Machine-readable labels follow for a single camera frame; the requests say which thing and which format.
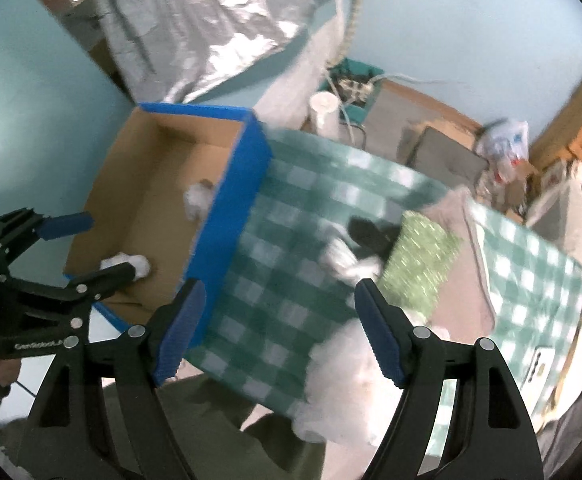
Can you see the silver foil curtain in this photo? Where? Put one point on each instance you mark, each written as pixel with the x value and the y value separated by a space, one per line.
pixel 196 20

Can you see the white plastic bag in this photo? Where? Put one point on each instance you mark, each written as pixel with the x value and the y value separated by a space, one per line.
pixel 508 140

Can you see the white fluffy ball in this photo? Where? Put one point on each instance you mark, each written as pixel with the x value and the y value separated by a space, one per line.
pixel 198 200

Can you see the green checked tablecloth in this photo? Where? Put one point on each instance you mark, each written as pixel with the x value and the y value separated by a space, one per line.
pixel 281 260

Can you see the green patterned cloth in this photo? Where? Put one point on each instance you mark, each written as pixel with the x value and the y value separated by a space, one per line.
pixel 418 260

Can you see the brown cardboard box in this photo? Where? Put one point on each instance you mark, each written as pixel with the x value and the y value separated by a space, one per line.
pixel 518 180

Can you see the white smartphone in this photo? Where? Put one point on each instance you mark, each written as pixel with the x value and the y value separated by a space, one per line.
pixel 539 367

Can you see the white fluffy cloth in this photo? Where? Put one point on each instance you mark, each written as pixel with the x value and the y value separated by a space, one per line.
pixel 346 375

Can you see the grey floor cushion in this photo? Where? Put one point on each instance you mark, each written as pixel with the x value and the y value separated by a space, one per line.
pixel 446 160

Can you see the grey bed blanket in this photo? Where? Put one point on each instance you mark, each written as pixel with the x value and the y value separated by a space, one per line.
pixel 571 210

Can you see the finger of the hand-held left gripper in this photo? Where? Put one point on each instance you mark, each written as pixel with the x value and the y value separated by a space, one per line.
pixel 66 225
pixel 101 282

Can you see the teal plastic crate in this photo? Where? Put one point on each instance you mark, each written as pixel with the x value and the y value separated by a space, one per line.
pixel 366 111

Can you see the person's olive trousers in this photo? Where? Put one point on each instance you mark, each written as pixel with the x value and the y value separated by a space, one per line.
pixel 211 410

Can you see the blue cardboard box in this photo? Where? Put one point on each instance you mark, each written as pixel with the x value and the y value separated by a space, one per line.
pixel 146 185

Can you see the white sock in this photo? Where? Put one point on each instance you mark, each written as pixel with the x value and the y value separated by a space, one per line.
pixel 338 257
pixel 141 262

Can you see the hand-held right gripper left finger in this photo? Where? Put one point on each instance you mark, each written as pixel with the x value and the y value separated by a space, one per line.
pixel 181 332

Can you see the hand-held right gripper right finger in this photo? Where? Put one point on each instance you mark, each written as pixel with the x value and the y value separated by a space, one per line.
pixel 378 335

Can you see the white power strip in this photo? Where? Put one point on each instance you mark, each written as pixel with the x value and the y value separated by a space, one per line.
pixel 353 87

